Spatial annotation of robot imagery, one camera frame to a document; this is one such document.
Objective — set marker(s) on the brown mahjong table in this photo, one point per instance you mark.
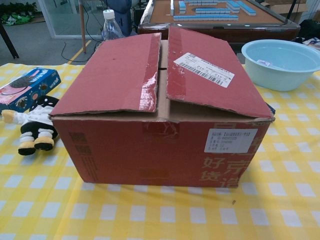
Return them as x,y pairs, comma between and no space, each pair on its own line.
225,32

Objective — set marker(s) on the blue Oreo cookie box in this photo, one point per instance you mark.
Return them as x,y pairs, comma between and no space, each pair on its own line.
32,82

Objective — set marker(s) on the black table leg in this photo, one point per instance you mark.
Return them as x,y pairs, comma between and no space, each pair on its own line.
10,42

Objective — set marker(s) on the yellow checkered tablecloth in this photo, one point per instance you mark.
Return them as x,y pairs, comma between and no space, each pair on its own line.
150,212

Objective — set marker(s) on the long blue mahjong tile row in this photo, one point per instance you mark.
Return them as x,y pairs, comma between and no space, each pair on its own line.
205,17

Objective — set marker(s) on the black and white plush toy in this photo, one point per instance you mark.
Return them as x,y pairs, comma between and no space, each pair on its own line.
37,125

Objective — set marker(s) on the short blue mahjong tile row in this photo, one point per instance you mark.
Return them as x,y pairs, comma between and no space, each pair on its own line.
212,10

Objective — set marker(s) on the printed plastic package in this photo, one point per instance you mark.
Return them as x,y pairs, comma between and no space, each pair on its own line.
313,43

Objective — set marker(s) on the green plant pile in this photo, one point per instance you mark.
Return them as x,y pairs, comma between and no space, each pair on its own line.
17,13

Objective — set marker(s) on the red cardboard shipping box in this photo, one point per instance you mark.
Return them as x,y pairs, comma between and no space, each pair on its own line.
150,150

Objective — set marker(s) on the light blue plastic basin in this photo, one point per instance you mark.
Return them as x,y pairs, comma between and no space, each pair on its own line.
275,75

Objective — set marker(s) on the wooden pole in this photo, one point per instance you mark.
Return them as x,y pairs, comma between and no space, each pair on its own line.
82,25

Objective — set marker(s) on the blue chair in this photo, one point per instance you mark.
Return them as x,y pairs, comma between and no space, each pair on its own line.
125,15

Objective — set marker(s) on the stacked blue mahjong tile column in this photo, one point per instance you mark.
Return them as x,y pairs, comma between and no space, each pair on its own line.
182,6

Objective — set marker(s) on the clear plastic water bottle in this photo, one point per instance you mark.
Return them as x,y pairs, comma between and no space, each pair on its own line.
111,27

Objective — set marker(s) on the diagonal blue mahjong tile row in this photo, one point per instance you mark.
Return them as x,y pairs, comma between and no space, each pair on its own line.
245,7

